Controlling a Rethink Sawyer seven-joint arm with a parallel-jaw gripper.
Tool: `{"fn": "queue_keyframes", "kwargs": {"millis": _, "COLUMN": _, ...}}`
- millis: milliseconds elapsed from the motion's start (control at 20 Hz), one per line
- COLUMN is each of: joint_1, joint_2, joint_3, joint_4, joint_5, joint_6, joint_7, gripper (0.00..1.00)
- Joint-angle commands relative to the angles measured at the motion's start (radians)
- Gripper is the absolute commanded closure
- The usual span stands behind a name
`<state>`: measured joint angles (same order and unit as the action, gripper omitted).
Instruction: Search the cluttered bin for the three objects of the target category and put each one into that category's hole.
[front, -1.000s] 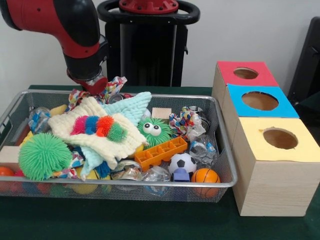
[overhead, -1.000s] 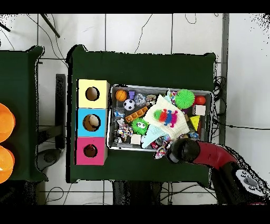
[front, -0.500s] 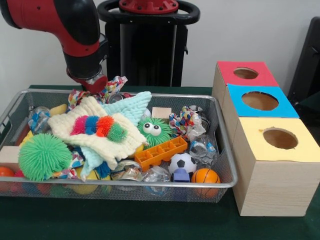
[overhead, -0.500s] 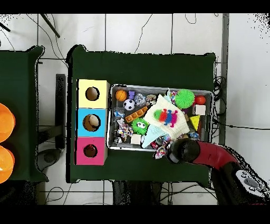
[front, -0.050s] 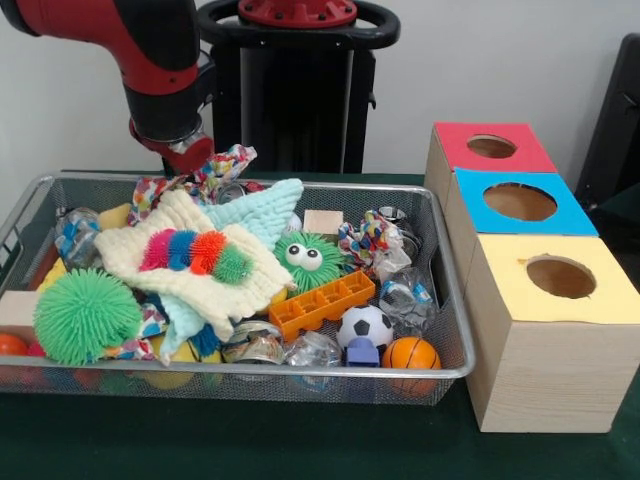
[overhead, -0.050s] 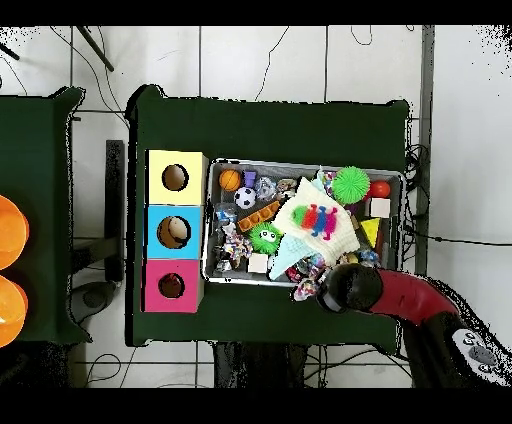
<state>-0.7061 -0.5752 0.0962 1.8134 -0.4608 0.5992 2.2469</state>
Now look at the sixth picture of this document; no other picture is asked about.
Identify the small green spiky ball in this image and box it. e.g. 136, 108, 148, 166
249, 221, 284, 255

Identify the colourful polka dot cloth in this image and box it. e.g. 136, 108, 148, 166
291, 252, 331, 304
215, 223, 254, 272

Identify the grey floor stand base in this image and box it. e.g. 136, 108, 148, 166
70, 238, 119, 325

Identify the orange basketball toy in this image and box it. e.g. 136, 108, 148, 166
218, 168, 243, 193

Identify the cream yellow cloth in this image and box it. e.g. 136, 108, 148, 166
273, 177, 361, 256

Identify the orange plastic toy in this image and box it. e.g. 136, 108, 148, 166
236, 200, 283, 233

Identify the black and white soccer ball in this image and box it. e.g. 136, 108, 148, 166
234, 186, 258, 210

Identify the clear mesh bin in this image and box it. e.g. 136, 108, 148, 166
203, 162, 404, 293

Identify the orange round bowl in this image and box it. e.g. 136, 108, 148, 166
0, 195, 31, 271
0, 275, 29, 349

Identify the black upright panel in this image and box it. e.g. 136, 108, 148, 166
105, 139, 126, 283

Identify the mint green waffle cloth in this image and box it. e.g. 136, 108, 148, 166
267, 235, 312, 281

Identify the dark green covered side table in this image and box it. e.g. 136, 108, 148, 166
0, 86, 85, 345

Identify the dark green table cloth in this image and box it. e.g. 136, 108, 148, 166
126, 83, 411, 353

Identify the multicolour spiky caterpillar toy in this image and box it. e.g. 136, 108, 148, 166
291, 204, 340, 241

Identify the wooden box with three holes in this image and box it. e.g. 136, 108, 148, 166
142, 148, 211, 314

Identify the black rod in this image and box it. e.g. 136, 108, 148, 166
75, 26, 116, 73
0, 41, 21, 62

